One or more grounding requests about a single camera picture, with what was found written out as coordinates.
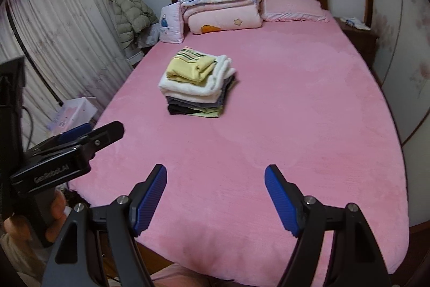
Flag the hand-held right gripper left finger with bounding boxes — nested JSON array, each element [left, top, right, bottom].
[[42, 164, 168, 287]]

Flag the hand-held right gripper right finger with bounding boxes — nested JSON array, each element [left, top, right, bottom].
[[264, 164, 392, 287]]

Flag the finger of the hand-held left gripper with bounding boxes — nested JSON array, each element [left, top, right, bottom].
[[30, 123, 93, 153], [79, 121, 126, 160]]

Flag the person's left forearm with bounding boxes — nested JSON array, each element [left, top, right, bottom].
[[0, 233, 46, 277]]

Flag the person's left hand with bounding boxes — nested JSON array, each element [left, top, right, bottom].
[[0, 189, 73, 250]]

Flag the white cardboard box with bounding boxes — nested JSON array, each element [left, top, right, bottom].
[[47, 96, 99, 136]]

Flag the black folded garment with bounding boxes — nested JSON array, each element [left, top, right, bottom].
[[168, 104, 199, 116]]

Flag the pink bed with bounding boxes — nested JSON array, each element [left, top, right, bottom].
[[67, 16, 412, 287]]

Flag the grey folded garment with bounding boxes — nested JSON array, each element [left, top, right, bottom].
[[166, 77, 236, 113]]

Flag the pale floral curtain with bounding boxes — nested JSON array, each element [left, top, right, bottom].
[[0, 0, 133, 146]]

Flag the light green folded garment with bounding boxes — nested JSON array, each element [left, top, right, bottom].
[[191, 106, 222, 118]]

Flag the cream white folded garment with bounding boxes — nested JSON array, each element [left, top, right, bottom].
[[159, 55, 237, 103]]

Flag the green puffer jacket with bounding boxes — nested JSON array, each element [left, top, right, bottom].
[[103, 0, 158, 50]]

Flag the white cartoon pillow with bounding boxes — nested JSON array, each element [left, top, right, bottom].
[[159, 3, 185, 45]]

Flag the pink folded quilt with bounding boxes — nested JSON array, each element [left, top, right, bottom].
[[183, 0, 263, 35]]

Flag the dark wooden nightstand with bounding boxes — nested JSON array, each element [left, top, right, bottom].
[[334, 16, 379, 70]]

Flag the pink pillow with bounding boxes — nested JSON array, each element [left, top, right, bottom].
[[261, 0, 331, 23]]

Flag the white papers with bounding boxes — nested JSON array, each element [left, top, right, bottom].
[[343, 16, 372, 30]]

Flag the floral print wardrobe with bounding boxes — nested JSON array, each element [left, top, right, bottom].
[[358, 0, 430, 146]]

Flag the black cable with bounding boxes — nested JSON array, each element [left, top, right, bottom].
[[21, 107, 35, 149]]

